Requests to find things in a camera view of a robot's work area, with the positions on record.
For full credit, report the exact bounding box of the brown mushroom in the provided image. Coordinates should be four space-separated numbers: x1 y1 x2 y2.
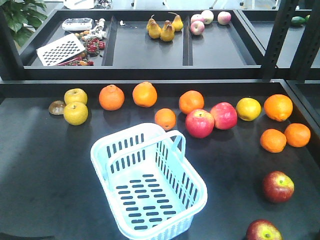
48 100 66 116

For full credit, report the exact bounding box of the white perforated grater tray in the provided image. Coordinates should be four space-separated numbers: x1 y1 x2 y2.
36 33 85 66

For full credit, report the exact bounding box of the large round orange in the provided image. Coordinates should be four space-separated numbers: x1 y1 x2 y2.
132 81 158 108

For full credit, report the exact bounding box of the yellow round pear fruit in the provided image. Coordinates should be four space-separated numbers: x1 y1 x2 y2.
63 102 89 126

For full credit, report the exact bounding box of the red apple left of pair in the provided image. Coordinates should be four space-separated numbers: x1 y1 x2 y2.
185 109 215 139

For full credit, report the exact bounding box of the brown yellow pear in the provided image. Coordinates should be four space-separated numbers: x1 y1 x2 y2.
148 21 162 39

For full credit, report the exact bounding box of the green potted plant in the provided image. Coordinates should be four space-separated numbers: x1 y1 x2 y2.
0 0 47 47

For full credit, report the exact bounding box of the red apple of pair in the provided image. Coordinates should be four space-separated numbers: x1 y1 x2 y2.
210 102 238 130
185 109 215 139

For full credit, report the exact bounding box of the dark red apple bottom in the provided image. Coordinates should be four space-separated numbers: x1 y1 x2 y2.
245 219 283 240

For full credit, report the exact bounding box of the white electronic scale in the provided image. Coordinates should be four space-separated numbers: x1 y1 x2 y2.
61 17 93 32

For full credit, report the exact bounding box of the black perforated steel post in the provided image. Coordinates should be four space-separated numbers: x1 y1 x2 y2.
289 0 320 81
260 0 299 81

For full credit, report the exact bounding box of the yellow round fruit right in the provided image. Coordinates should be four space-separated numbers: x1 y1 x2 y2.
235 97 262 122

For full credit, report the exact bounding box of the large orange far right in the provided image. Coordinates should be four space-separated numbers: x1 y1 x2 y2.
263 94 293 122

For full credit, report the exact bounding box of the small orange lower right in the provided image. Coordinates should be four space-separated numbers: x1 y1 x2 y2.
284 123 311 148

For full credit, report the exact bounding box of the red yellow apple front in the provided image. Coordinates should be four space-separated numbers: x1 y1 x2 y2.
262 171 295 204

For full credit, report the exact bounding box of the bumpy top orange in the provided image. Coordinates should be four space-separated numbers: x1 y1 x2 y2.
98 84 125 111

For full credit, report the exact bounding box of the red apple right of pair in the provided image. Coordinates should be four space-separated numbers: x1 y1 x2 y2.
210 102 238 130

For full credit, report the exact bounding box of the black wooden produce display stand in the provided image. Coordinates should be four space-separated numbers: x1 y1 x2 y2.
0 10 320 240

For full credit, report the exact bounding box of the pink apple on shelf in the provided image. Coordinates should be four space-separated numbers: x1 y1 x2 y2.
190 20 205 36

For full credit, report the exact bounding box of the light blue plastic basket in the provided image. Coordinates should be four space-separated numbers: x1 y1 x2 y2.
90 123 208 240

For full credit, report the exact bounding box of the small orange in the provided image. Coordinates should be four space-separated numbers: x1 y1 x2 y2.
284 123 311 148
260 128 287 153
154 108 176 131

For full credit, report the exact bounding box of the small orange lower left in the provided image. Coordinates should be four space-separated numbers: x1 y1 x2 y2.
260 128 287 153

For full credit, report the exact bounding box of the orange behind red apple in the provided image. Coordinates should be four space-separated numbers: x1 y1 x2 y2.
179 90 205 115

